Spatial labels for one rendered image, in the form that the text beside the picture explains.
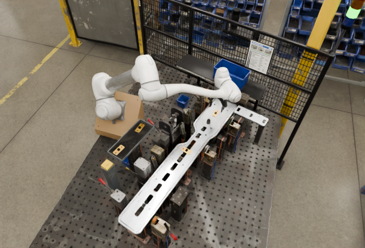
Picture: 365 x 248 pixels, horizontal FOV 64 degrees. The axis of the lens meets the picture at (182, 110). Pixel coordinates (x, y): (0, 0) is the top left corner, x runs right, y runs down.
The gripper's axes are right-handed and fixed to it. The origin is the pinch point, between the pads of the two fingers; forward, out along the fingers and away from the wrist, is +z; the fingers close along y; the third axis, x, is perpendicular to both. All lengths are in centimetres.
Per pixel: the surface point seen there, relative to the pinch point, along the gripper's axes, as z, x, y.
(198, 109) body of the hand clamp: 10.0, -2.2, -15.6
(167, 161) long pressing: 9, -62, -7
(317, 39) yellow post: -55, 58, 49
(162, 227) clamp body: 3, -106, 20
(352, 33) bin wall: 9, 205, 72
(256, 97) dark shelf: 4.5, 35.9, 22.2
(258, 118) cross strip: 7.6, 15.5, 33.3
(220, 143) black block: 13.8, -21.6, 17.8
